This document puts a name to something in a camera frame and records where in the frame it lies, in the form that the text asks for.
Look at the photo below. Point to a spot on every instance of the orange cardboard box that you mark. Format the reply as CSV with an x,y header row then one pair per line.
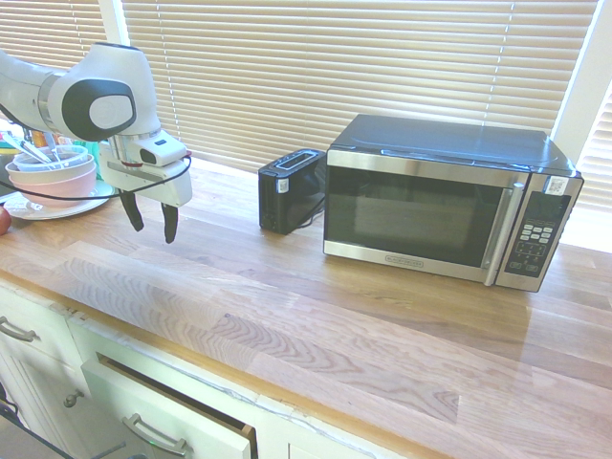
x,y
40,138

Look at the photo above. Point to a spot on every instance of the pink bowl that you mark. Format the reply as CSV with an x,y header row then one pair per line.
x,y
62,189

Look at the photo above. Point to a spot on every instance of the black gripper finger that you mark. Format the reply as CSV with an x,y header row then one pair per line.
x,y
170,222
134,212

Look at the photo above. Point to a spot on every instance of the black two-slot toaster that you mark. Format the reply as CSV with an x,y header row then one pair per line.
x,y
282,203

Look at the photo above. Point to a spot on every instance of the wide beige window blind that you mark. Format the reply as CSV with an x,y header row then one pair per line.
x,y
334,62

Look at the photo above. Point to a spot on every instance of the stainless steel black microwave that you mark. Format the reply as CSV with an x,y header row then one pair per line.
x,y
416,210

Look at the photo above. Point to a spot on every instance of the narrow beige window blind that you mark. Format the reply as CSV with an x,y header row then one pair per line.
x,y
48,28
597,158

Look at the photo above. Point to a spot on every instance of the clear plastic container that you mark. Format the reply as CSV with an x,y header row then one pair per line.
x,y
72,154

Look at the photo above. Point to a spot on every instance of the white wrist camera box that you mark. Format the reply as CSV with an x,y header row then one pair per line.
x,y
162,150

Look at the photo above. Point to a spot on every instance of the red apple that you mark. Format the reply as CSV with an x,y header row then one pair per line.
x,y
4,221

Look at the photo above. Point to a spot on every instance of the cream bowl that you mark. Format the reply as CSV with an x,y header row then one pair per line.
x,y
81,168

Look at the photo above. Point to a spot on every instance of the metal kitchen utensil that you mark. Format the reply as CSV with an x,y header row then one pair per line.
x,y
36,153

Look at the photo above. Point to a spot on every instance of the white dinner plate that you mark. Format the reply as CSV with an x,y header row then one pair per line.
x,y
95,203

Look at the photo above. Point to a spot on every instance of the white kitchen cabinet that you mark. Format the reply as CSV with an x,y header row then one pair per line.
x,y
43,363

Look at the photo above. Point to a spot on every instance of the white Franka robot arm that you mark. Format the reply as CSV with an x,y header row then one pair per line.
x,y
110,72

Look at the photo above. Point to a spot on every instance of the open white drawer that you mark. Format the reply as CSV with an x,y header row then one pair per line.
x,y
119,397

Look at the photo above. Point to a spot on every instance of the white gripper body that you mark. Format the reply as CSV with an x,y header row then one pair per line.
x,y
165,186

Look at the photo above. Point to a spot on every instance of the round metal cabinet knob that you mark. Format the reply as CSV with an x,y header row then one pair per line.
x,y
72,399

